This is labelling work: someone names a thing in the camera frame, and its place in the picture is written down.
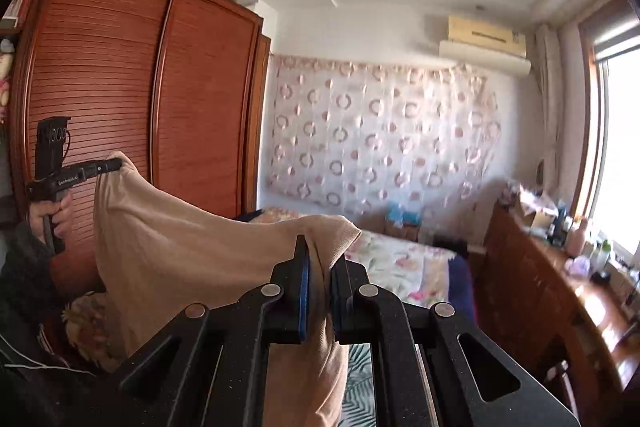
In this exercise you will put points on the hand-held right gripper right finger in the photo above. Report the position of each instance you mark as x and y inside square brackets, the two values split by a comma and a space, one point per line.
[345, 307]

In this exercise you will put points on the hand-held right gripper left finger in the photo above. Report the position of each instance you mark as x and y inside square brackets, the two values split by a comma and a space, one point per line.
[302, 287]

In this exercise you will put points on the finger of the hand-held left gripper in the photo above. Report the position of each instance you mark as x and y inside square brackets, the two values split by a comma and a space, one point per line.
[110, 166]

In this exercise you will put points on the beige printed t-shirt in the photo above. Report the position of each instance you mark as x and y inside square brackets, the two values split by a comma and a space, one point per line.
[175, 247]

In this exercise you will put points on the person's left forearm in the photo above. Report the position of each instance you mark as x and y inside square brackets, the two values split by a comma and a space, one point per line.
[25, 272]

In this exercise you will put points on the person's left hand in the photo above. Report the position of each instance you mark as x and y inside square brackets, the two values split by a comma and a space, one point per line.
[36, 217]

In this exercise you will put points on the floral quilt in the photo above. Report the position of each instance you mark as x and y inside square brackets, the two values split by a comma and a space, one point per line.
[400, 264]

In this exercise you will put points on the blue carton box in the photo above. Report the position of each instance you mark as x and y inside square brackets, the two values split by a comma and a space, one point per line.
[402, 222]

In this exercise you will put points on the wooden louvred wardrobe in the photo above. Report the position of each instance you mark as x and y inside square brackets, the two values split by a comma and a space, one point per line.
[200, 107]

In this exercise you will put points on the circle-patterned sheer curtain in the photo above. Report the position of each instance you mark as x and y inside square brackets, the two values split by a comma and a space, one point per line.
[380, 132]

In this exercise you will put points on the wooden sideboard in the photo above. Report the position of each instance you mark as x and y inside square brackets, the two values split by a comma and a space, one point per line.
[525, 287]

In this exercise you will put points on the open cardboard box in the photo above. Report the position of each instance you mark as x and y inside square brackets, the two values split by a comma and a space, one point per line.
[537, 214]

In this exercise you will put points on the pink cloth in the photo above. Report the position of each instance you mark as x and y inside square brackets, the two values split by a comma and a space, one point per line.
[581, 267]

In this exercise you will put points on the beige bottle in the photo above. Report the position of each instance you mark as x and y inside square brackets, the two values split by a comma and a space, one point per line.
[576, 239]

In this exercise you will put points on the green-capped bottle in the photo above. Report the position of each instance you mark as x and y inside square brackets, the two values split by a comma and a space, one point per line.
[605, 257]

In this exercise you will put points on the pale window curtain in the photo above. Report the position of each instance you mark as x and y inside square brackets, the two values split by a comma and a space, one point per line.
[547, 117]

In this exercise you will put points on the beige air conditioner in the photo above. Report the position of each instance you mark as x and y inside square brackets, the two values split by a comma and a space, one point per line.
[482, 32]

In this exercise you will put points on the wooden-framed window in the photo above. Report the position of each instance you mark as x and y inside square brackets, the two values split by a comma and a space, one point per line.
[620, 147]

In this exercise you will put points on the wall shelf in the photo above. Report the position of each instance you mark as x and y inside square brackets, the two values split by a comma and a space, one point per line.
[12, 12]

